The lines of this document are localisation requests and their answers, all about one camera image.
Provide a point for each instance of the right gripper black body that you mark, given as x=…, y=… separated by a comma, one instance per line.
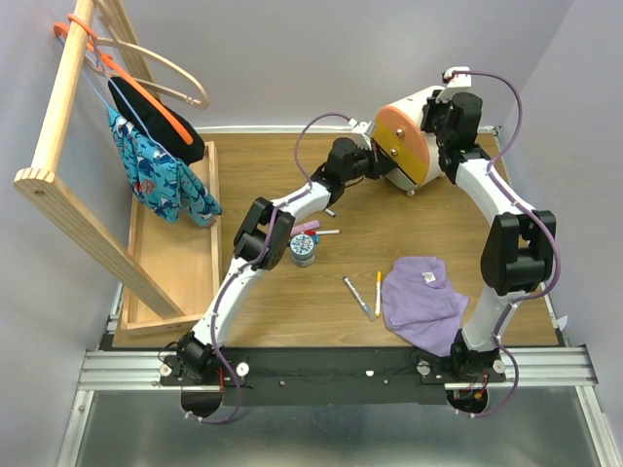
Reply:
x=434, y=115

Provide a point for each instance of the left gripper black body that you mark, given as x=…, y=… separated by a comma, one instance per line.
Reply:
x=371, y=168

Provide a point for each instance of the grey bottom drawer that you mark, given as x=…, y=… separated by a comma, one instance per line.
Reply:
x=398, y=177

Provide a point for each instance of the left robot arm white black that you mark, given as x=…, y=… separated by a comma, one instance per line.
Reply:
x=259, y=246

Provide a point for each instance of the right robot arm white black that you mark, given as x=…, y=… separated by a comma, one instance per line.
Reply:
x=518, y=254

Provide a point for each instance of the pink highlighter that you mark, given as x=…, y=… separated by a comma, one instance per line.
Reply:
x=310, y=226

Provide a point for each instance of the red capped white marker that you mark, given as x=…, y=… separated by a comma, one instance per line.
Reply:
x=322, y=232

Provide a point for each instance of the yellow white pen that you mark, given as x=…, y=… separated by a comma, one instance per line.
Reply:
x=378, y=294

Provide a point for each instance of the round blue tin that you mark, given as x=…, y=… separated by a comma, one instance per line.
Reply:
x=302, y=247

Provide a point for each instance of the grey silver pen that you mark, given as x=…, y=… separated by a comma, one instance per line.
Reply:
x=359, y=299

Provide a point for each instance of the purple cloth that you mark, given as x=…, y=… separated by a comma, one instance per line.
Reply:
x=421, y=306

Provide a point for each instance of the blue shark pattern garment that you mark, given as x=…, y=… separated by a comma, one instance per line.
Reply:
x=163, y=183

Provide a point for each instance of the wooden tray base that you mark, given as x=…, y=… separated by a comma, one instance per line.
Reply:
x=185, y=260

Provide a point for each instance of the wooden hanger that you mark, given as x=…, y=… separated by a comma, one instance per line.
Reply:
x=119, y=39

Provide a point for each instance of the black garment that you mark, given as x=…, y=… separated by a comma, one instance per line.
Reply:
x=138, y=110

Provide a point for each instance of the orange hanger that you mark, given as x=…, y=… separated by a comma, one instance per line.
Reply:
x=106, y=64

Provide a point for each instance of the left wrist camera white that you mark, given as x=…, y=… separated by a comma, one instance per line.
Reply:
x=361, y=133

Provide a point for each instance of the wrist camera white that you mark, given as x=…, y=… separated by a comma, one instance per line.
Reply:
x=455, y=78
x=361, y=133

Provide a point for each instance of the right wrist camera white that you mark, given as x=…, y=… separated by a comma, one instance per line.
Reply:
x=455, y=78

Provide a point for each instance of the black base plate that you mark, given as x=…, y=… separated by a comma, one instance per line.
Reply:
x=330, y=376

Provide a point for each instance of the aluminium rail frame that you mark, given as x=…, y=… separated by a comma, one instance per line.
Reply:
x=546, y=413

